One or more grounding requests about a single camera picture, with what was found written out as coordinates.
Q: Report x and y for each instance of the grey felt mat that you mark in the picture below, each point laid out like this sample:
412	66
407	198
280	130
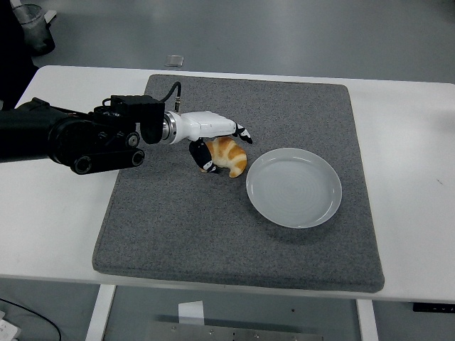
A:
177	213

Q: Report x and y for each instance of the silver square floor cover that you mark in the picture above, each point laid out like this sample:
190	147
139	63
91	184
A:
174	61

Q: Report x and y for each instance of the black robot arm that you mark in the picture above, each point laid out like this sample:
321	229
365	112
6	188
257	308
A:
53	135

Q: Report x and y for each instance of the grey metal plate with screws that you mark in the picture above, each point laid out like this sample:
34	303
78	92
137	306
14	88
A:
231	334

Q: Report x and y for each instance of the pale grey round plate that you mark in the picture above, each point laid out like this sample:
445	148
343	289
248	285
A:
295	192

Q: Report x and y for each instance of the golden croissant bread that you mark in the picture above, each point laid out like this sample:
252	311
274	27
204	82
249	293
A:
231	156

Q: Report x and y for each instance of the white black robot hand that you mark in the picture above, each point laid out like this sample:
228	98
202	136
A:
206	126

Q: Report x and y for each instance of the white power strip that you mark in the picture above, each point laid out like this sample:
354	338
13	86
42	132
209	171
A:
7	330

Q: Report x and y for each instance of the white table leg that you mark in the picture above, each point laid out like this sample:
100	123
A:
99	316
368	319

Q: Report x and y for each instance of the black table control panel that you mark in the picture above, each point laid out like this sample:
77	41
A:
433	308

